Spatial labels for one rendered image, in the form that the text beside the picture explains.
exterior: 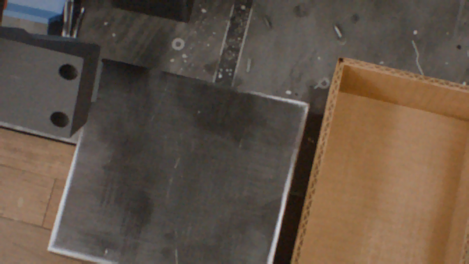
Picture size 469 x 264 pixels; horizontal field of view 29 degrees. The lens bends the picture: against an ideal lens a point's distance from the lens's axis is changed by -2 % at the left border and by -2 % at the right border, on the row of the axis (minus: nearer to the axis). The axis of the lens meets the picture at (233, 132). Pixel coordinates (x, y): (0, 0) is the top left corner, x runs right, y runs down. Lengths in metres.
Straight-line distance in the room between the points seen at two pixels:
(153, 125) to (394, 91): 0.19
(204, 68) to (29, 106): 0.30
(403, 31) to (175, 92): 0.20
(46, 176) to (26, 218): 0.04
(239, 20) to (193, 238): 0.19
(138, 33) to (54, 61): 0.31
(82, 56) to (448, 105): 0.35
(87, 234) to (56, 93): 0.26
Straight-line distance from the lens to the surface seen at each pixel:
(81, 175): 0.71
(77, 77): 0.46
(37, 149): 0.75
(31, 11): 0.67
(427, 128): 0.74
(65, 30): 0.67
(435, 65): 0.76
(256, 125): 0.71
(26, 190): 0.74
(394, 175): 0.73
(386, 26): 0.77
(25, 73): 0.46
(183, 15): 0.74
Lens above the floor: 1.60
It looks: 75 degrees down
